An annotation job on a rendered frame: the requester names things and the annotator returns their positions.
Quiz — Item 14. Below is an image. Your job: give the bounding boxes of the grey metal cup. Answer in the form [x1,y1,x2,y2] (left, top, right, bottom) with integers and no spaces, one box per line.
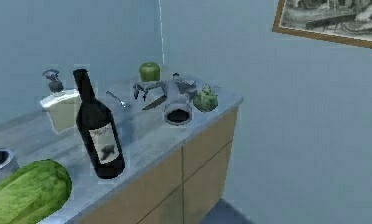
[0,147,21,185]
[163,81,195,127]

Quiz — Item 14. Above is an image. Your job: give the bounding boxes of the wooden framed wall picture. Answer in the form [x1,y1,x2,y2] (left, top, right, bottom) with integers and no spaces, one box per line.
[271,0,372,51]

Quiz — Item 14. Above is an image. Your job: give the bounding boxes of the small green lettuce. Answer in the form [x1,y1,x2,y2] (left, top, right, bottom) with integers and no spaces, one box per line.
[192,84,219,113]

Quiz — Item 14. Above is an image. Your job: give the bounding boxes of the pale soap dispenser bottle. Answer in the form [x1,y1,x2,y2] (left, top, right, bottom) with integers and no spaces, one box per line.
[39,68,83,135]

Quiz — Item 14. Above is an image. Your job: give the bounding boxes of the large green lettuce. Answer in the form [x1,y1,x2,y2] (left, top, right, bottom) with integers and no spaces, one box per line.
[0,159,73,224]

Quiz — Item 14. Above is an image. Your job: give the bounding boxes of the wooden cupboard with grey worktop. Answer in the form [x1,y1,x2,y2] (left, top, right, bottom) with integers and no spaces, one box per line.
[0,73,245,224]

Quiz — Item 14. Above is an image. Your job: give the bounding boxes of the grey metal spoon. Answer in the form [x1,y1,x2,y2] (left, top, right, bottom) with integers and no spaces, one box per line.
[105,90,133,110]

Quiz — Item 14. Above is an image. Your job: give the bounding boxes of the green apple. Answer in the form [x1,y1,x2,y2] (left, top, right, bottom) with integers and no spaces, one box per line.
[138,61,161,83]

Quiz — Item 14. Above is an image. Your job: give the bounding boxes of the dark wine bottle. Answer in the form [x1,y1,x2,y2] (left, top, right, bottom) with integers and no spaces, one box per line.
[72,68,126,180]

